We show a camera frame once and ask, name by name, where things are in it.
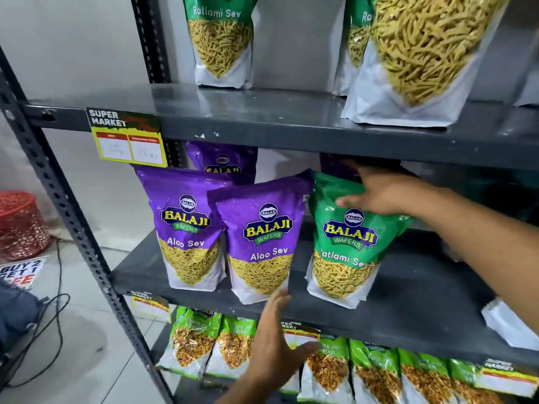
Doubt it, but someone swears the person's right hand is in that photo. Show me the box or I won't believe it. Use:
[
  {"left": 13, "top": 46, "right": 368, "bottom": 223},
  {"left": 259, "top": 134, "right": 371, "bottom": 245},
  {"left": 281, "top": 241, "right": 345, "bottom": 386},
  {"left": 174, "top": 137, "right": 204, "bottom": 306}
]
[{"left": 335, "top": 162, "right": 427, "bottom": 217}]

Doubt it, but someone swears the person's left hand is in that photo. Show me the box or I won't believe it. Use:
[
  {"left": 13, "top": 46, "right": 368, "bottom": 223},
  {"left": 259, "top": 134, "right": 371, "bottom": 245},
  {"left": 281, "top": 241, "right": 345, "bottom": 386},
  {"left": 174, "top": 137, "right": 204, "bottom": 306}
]
[{"left": 248, "top": 288, "right": 320, "bottom": 388}]

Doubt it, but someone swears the green snack packet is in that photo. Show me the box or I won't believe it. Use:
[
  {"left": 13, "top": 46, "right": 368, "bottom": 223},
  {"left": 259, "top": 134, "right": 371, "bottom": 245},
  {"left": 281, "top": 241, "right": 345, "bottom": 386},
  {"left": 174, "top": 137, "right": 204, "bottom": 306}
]
[
  {"left": 305, "top": 172, "right": 416, "bottom": 310},
  {"left": 182, "top": 0, "right": 260, "bottom": 89},
  {"left": 341, "top": 0, "right": 513, "bottom": 128},
  {"left": 332, "top": 0, "right": 375, "bottom": 97}
]

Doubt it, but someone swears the person's right forearm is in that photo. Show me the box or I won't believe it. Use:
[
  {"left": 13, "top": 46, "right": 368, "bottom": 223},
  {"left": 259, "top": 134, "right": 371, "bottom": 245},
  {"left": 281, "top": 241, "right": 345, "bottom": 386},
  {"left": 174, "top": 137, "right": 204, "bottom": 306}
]
[{"left": 415, "top": 186, "right": 539, "bottom": 334}]

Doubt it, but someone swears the person's left forearm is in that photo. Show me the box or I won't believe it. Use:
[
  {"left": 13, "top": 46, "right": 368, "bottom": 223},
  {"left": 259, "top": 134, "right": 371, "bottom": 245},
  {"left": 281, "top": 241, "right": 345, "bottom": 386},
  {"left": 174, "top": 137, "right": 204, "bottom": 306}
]
[{"left": 214, "top": 369, "right": 275, "bottom": 404}]

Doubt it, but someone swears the yellow price label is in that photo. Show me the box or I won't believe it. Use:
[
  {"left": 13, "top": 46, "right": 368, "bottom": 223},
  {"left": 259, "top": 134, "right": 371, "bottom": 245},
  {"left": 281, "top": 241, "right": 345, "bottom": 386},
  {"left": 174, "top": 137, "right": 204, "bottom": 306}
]
[
  {"left": 474, "top": 358, "right": 539, "bottom": 398},
  {"left": 281, "top": 321, "right": 321, "bottom": 350},
  {"left": 85, "top": 107, "right": 168, "bottom": 168},
  {"left": 131, "top": 290, "right": 172, "bottom": 324}
]

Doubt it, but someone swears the purple snack packet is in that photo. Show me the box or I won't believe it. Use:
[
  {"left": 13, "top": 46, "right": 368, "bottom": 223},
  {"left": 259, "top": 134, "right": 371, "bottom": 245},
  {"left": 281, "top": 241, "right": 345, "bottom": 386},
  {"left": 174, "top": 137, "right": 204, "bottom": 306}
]
[
  {"left": 134, "top": 166, "right": 229, "bottom": 292},
  {"left": 319, "top": 153, "right": 364, "bottom": 183},
  {"left": 185, "top": 141, "right": 259, "bottom": 186},
  {"left": 207, "top": 170, "right": 315, "bottom": 306}
]

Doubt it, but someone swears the row of light green packets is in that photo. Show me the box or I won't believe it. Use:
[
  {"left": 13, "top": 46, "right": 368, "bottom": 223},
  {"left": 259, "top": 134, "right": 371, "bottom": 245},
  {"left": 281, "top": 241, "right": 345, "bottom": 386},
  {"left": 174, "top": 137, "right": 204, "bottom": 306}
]
[{"left": 155, "top": 306, "right": 495, "bottom": 404}]

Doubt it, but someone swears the grey metal shelf rack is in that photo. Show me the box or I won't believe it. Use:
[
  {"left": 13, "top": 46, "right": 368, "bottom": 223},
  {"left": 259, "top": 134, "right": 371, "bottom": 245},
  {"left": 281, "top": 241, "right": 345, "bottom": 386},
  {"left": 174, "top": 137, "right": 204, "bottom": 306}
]
[{"left": 0, "top": 0, "right": 539, "bottom": 404}]

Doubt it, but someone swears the white packet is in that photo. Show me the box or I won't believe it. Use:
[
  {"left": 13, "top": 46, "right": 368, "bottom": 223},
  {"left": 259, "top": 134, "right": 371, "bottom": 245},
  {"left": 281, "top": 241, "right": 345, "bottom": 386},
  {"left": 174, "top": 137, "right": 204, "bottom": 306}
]
[{"left": 481, "top": 296, "right": 539, "bottom": 352}]

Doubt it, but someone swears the dark blue bag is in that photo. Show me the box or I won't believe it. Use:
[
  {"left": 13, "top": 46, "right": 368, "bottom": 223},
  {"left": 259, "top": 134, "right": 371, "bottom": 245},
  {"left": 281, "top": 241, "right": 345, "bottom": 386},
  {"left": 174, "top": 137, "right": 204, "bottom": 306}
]
[{"left": 0, "top": 277, "right": 44, "bottom": 359}]

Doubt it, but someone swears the white offer sign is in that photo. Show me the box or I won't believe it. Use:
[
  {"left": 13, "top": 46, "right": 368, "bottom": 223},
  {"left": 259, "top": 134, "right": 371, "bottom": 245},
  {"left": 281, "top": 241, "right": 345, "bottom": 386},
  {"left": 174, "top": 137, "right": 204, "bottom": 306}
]
[{"left": 0, "top": 256, "right": 50, "bottom": 291}]

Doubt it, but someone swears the red mesh basket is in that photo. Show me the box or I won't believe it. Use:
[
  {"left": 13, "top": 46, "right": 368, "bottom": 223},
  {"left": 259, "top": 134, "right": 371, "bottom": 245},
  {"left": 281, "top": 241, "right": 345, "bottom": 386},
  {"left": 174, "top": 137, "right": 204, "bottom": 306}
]
[{"left": 0, "top": 190, "right": 51, "bottom": 261}]

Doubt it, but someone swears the black cable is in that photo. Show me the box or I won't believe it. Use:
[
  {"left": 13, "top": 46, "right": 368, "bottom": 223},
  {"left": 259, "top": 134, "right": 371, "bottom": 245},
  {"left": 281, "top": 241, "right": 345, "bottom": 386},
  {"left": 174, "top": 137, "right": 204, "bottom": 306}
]
[{"left": 3, "top": 239, "right": 71, "bottom": 388}]

